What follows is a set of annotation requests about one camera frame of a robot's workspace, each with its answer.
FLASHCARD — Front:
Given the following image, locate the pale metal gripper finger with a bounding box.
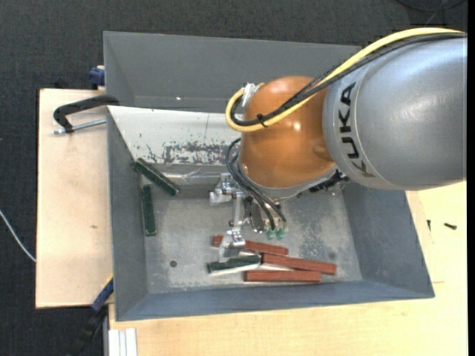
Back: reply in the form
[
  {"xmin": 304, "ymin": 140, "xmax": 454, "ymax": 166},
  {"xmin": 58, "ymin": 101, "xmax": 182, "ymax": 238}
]
[
  {"xmin": 217, "ymin": 229, "xmax": 246, "ymax": 264},
  {"xmin": 209, "ymin": 174, "xmax": 242, "ymax": 205}
]

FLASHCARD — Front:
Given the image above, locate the dark green flat block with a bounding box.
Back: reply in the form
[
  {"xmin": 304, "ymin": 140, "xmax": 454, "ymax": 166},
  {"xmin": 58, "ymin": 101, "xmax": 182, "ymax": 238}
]
[
  {"xmin": 141, "ymin": 184, "xmax": 157, "ymax": 237},
  {"xmin": 133, "ymin": 158, "xmax": 180, "ymax": 197},
  {"xmin": 206, "ymin": 254, "xmax": 262, "ymax": 275}
]

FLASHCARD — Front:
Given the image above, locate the red-brown flat block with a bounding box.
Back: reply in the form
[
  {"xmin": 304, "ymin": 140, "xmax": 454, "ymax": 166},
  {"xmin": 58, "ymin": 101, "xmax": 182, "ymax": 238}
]
[
  {"xmin": 261, "ymin": 253, "xmax": 338, "ymax": 275},
  {"xmin": 212, "ymin": 234, "xmax": 290, "ymax": 257},
  {"xmin": 243, "ymin": 270, "xmax": 323, "ymax": 284}
]

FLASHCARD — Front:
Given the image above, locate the grey metal bin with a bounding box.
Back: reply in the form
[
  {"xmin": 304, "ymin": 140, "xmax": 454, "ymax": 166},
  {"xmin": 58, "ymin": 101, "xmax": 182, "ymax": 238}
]
[{"xmin": 102, "ymin": 30, "xmax": 436, "ymax": 322}]

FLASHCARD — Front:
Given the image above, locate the pale wood board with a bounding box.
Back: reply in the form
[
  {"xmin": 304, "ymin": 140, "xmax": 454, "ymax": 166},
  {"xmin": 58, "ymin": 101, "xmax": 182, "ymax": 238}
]
[{"xmin": 35, "ymin": 88, "xmax": 114, "ymax": 309}]

